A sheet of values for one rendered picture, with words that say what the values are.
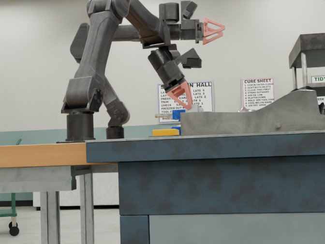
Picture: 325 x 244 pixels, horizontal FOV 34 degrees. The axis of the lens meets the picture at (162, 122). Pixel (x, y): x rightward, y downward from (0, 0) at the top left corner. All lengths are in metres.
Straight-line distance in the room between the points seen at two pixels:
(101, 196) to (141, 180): 7.26
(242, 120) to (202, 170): 0.62
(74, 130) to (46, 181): 0.27
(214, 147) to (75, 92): 0.50
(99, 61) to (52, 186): 0.42
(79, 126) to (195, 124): 0.40
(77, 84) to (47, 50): 8.22
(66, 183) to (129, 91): 8.02
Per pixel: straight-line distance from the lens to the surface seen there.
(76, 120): 1.22
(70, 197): 8.29
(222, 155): 0.85
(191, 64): 1.57
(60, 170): 0.98
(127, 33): 1.86
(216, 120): 1.48
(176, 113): 1.56
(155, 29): 1.55
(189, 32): 1.85
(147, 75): 8.95
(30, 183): 0.99
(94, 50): 1.30
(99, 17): 1.36
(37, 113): 9.39
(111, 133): 1.82
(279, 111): 1.48
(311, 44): 6.10
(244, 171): 0.87
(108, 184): 8.11
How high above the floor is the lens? 0.77
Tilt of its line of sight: 4 degrees up
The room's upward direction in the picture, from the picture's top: 2 degrees counter-clockwise
